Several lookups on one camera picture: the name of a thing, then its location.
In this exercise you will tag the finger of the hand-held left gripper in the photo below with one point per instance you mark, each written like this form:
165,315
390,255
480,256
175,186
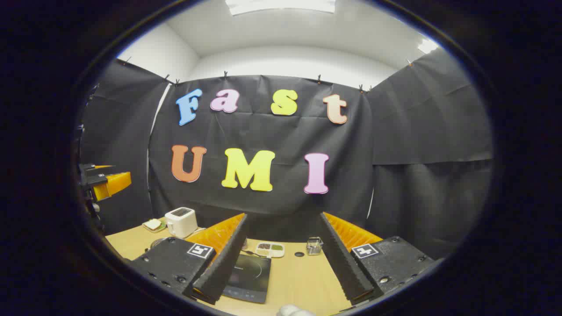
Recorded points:
94,167
115,183

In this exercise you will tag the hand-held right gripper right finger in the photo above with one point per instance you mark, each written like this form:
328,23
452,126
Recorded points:
340,256

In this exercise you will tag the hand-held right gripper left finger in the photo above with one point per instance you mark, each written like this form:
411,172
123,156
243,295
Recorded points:
226,256

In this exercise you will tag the black induction cooktop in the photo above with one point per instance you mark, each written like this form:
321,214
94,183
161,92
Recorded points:
250,276

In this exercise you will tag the white divided bean dish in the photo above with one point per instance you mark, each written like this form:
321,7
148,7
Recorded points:
270,249

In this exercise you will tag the white bread sandwich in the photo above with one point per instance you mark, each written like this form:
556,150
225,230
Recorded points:
153,224

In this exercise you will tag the white toaster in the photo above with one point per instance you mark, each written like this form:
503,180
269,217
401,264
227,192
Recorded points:
181,223

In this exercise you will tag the small ceiling light panel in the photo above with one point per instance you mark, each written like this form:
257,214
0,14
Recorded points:
427,45

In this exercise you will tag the large ceiling light panel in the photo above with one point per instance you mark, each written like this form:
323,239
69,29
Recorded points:
281,5

